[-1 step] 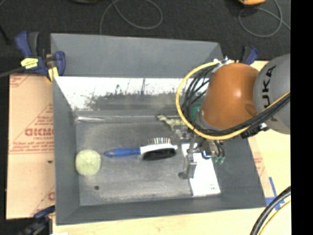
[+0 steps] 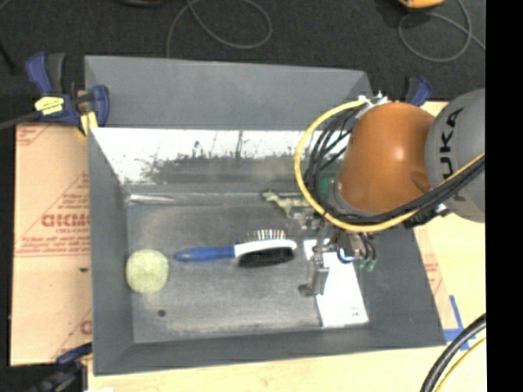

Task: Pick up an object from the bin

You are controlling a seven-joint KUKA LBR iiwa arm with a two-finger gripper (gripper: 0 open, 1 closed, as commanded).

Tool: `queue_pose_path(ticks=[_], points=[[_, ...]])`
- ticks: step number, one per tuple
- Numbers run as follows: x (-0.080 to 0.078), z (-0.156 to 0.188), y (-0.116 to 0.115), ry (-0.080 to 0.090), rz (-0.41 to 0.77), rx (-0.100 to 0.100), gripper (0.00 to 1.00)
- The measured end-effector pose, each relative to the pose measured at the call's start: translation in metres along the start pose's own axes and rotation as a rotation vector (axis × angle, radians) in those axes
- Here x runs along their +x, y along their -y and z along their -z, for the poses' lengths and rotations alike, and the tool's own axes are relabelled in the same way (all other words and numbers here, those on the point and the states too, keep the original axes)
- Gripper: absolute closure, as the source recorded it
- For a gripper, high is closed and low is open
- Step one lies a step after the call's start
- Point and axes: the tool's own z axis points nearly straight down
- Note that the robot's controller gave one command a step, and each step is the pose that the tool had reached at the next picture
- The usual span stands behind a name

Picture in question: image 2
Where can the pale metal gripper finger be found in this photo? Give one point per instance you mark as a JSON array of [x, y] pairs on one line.
[[309, 274], [321, 280]]

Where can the white flat box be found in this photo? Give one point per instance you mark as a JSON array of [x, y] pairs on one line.
[[343, 296]]

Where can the blue and white brush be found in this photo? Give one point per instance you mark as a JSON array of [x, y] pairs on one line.
[[265, 253]]

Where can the pale green toy animal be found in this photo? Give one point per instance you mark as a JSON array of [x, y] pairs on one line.
[[284, 201]]

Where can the grey metal bin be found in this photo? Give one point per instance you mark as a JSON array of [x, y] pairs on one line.
[[229, 300]]

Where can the pale green ball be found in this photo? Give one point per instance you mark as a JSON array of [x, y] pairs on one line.
[[147, 271]]

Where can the brown cardboard board red print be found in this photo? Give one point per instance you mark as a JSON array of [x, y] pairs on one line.
[[49, 202]]

